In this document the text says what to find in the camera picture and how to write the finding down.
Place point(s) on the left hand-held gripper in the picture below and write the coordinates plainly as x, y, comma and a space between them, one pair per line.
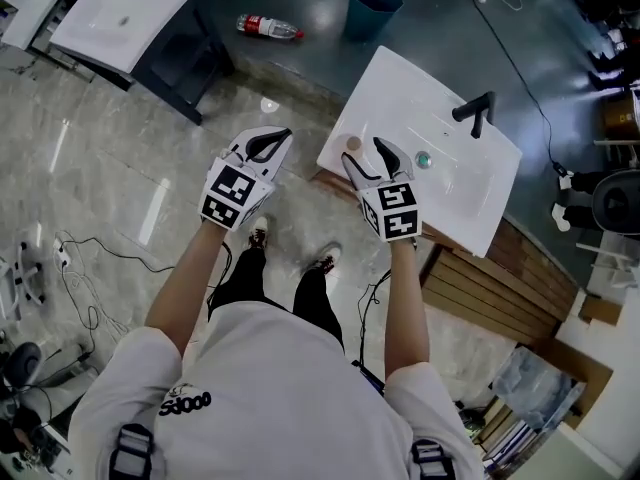
235, 193

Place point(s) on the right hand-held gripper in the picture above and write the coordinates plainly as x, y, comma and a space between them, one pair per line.
397, 213

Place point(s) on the small clear cup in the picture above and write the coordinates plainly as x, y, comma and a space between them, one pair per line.
353, 143

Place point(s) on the person's right forearm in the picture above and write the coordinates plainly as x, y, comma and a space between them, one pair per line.
407, 308

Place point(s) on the person's left forearm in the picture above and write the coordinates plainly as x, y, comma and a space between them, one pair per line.
185, 288

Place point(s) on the green-centered round metal cap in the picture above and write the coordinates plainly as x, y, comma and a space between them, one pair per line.
423, 159

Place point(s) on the white ceramic sink basin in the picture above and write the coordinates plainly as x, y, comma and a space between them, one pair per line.
410, 93

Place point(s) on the black table leg frame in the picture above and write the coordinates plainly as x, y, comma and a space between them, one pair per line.
190, 68

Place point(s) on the plastic bottle red label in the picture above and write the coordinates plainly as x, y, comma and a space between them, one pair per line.
267, 27

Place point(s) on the white table edge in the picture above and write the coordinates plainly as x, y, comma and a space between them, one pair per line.
35, 13

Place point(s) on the person's left shoe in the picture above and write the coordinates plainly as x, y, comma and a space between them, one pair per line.
259, 230

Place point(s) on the person's shoe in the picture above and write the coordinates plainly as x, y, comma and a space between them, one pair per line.
325, 258
259, 230

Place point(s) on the person's right shoe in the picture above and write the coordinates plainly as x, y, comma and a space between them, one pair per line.
325, 258

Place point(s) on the black faucet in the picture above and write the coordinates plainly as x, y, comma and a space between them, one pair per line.
475, 110

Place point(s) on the person's left leg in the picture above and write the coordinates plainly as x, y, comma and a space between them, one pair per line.
245, 278

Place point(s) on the person's leg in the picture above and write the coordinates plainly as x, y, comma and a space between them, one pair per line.
315, 303
245, 278

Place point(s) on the person's right leg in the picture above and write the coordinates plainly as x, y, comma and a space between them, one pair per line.
315, 303

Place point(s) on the teal waste bin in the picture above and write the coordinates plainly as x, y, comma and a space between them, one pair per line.
372, 10

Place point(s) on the wooden slatted vanity cabinet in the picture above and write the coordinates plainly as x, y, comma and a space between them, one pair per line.
500, 288

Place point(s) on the blue black waist device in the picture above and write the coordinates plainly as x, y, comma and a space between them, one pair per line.
369, 375

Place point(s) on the white power strip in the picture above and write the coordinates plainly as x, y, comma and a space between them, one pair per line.
62, 253

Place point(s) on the dark round chair seat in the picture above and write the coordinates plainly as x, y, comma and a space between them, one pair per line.
617, 200

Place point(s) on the person's white t-shirt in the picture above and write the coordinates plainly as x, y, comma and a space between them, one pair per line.
275, 393

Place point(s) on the cardboard box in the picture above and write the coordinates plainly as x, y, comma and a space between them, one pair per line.
620, 118

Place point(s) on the white chair base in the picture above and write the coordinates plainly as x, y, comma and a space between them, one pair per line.
22, 273

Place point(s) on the clear plastic bag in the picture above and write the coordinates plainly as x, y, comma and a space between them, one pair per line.
535, 388

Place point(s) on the stack of books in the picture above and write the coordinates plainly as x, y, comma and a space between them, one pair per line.
510, 443

